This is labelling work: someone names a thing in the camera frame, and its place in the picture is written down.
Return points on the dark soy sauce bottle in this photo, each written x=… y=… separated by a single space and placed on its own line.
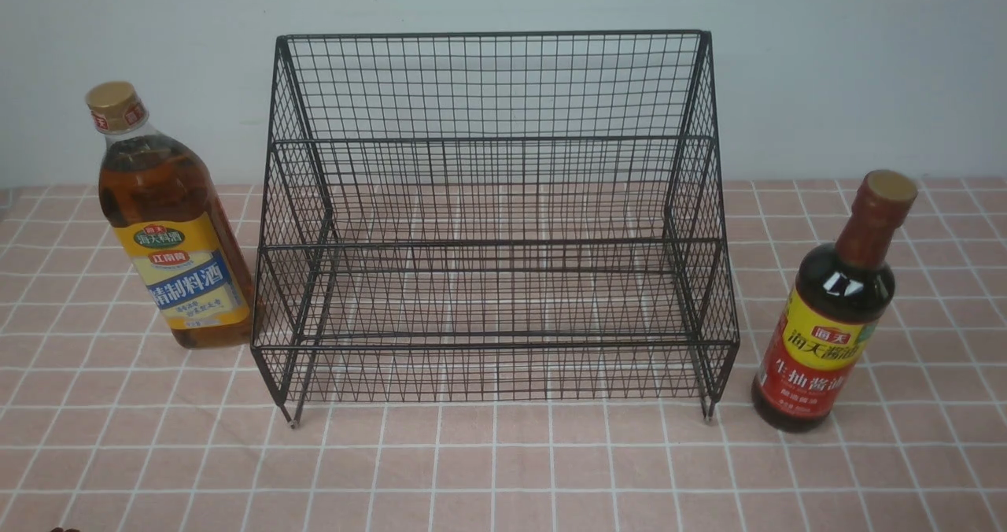
x=841 y=292

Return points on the amber cooking wine bottle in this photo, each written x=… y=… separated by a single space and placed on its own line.
x=164 y=209

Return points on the pink checkered tablecloth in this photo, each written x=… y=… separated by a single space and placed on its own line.
x=108 y=425

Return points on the black wire mesh shelf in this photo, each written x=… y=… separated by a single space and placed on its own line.
x=494 y=216

